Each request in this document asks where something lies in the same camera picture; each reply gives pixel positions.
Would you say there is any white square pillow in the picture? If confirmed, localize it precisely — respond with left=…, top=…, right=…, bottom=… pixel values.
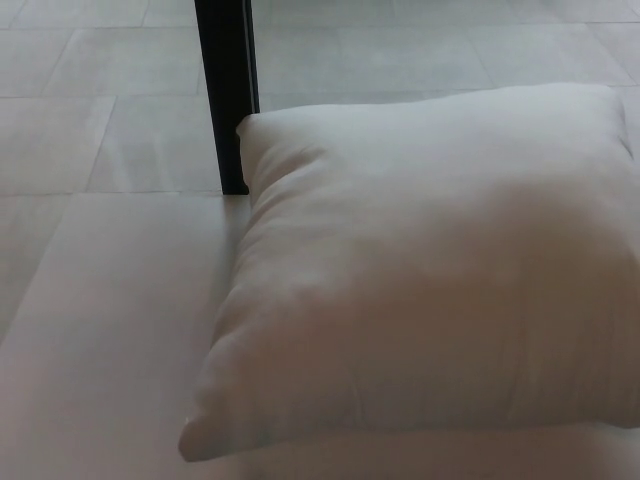
left=178, top=83, right=640, bottom=477

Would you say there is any black metal post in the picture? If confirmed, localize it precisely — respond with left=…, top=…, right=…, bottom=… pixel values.
left=195, top=0, right=262, bottom=197

